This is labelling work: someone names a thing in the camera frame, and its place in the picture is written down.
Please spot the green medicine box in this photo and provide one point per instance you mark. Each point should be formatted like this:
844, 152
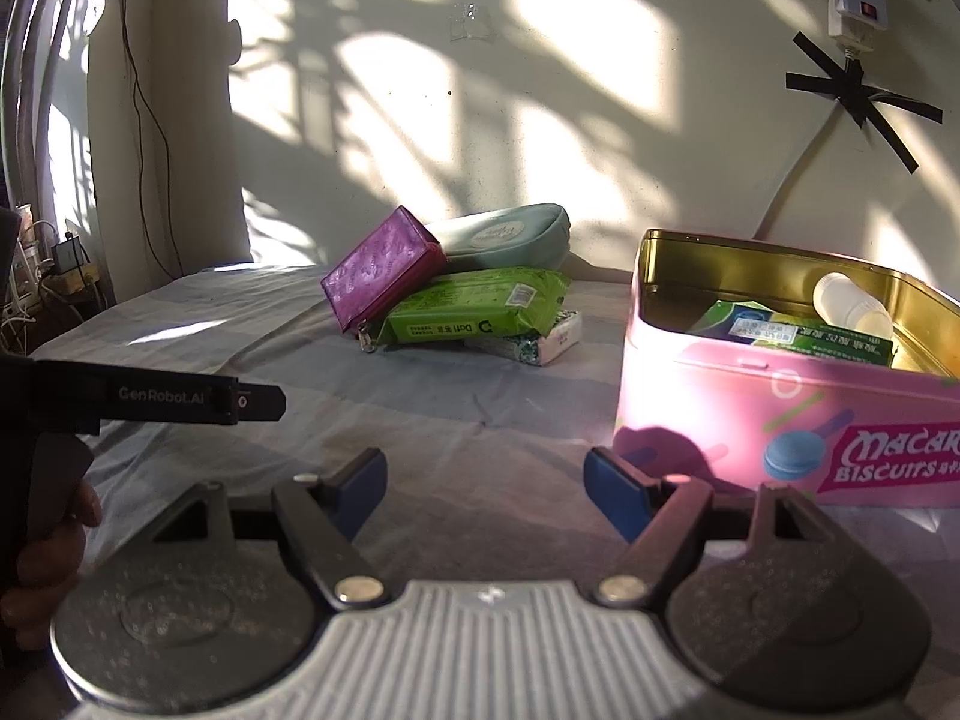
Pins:
840, 349

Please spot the magenta wallet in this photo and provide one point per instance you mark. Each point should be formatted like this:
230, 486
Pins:
382, 270

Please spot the person's left hand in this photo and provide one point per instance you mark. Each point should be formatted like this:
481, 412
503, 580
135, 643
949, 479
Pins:
45, 570

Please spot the long green carton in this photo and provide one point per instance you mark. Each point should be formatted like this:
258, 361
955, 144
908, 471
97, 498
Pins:
720, 315

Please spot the black tape cross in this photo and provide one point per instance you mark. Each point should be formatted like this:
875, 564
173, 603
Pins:
855, 94

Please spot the small white tissue packet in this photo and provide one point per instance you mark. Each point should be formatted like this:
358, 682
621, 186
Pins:
551, 341

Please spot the green wipes packet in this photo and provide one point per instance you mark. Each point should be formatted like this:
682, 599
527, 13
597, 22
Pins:
480, 307

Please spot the light teal pouch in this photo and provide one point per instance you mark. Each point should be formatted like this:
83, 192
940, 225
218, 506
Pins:
510, 236

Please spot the white pill bottle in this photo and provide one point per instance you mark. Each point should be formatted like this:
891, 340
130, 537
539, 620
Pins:
847, 307

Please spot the clear tape piece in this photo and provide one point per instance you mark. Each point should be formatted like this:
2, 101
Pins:
471, 22

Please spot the pink tin box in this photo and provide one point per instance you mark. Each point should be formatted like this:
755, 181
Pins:
712, 420

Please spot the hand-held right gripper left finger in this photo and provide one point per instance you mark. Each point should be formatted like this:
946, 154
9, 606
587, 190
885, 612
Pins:
360, 476

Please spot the black charger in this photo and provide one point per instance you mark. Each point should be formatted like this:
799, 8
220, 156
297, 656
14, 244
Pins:
70, 255

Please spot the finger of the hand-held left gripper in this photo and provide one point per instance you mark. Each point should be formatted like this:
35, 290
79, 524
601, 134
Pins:
251, 403

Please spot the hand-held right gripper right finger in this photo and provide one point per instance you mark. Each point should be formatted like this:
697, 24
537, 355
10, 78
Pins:
607, 484

